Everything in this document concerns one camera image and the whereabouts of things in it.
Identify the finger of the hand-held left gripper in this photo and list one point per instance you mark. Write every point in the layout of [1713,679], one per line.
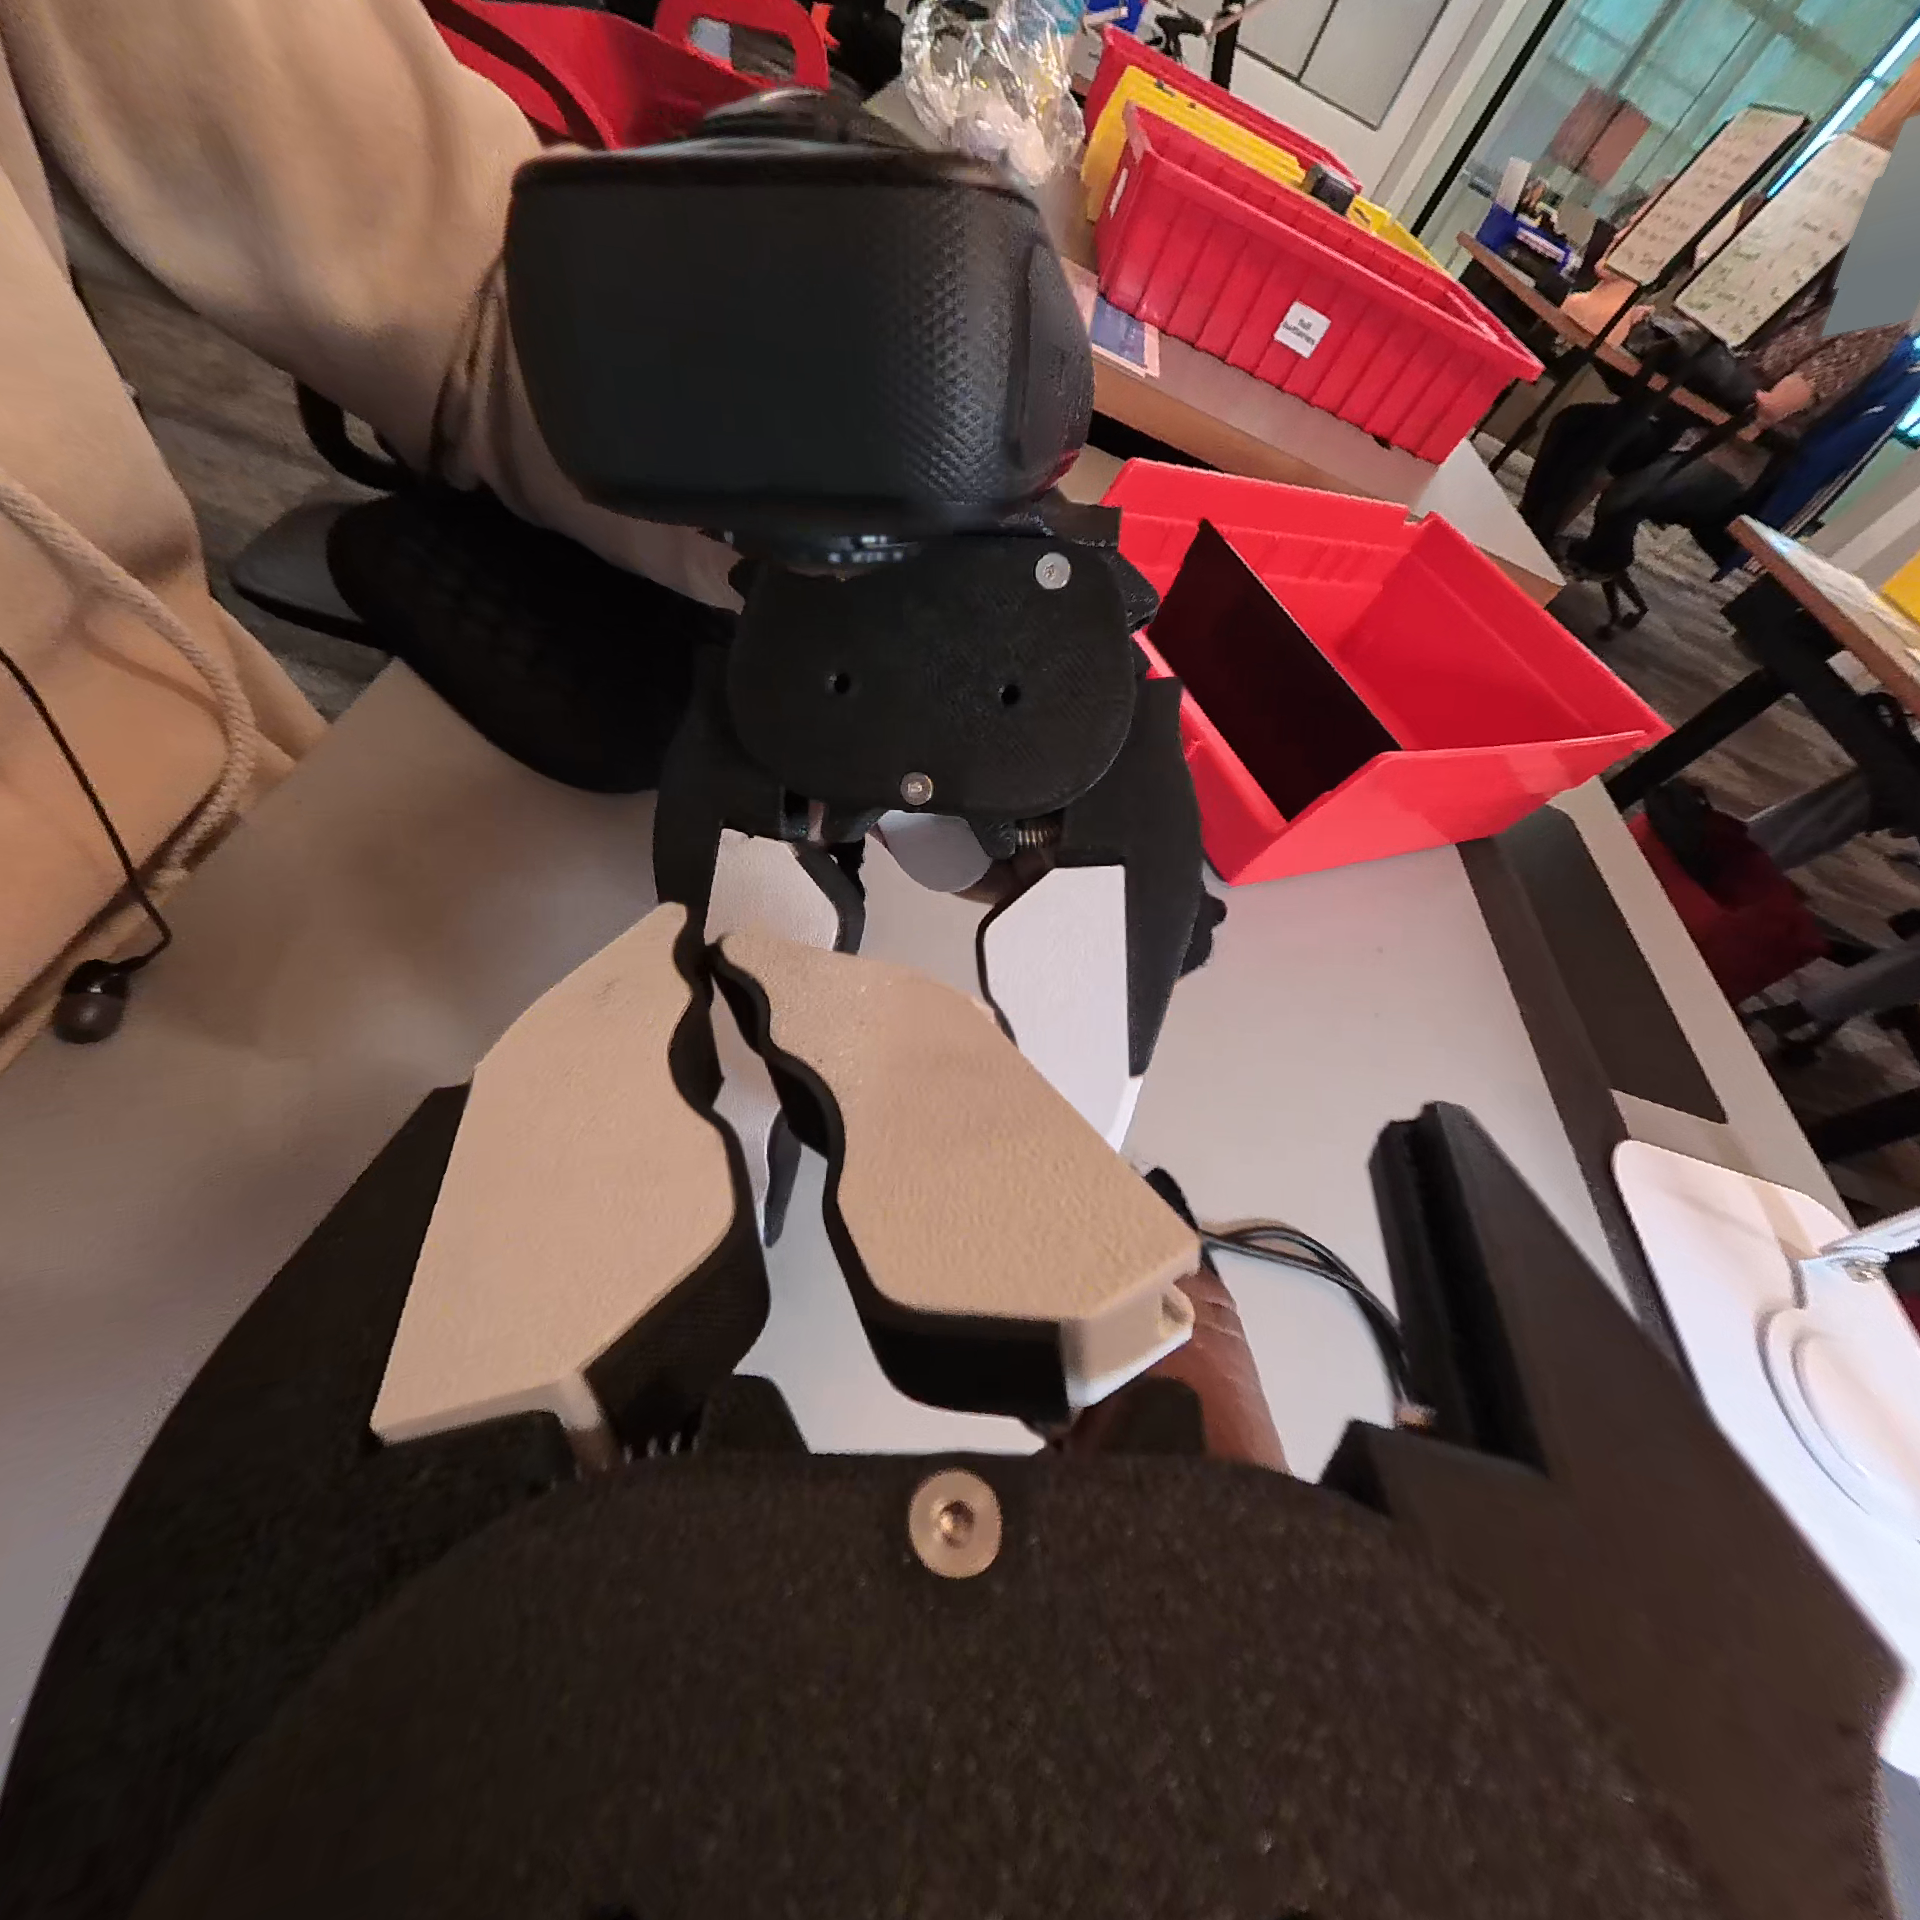
[1065,974]
[768,893]

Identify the person's left forearm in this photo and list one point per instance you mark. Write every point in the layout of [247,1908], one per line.
[300,196]

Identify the wooden desk with black frame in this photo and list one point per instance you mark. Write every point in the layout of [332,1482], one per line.
[1828,599]

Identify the clear plastic wrap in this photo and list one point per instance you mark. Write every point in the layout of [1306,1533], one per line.
[991,77]

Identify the whiteboard easel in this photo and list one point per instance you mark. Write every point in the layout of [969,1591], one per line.
[1704,188]
[1785,241]

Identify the large ribbed red bin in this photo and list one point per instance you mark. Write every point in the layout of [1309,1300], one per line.
[1276,284]

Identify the open red plastic bin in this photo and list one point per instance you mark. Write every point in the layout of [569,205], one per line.
[1500,676]

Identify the white tray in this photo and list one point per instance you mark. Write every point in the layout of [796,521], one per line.
[1711,1277]

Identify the blue printed paper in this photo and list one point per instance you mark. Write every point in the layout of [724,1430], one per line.
[1117,333]

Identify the wooden desk with black legs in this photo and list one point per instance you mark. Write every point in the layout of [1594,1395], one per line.
[1576,324]

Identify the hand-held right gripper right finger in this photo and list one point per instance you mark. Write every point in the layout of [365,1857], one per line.
[973,1155]

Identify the black office chair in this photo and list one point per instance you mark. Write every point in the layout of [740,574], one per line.
[493,645]

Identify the black bin divider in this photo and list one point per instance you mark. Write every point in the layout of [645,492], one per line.
[1259,676]

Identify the yellow plastic bin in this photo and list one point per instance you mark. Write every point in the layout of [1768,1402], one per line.
[1117,142]

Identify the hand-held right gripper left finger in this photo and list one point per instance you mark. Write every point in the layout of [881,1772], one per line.
[569,1186]

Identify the person's beige hoodie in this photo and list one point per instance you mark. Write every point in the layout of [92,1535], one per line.
[89,676]

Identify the red bag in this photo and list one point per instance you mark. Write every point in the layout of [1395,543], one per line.
[1724,902]

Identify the blue box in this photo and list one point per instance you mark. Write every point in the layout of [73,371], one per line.
[1522,236]

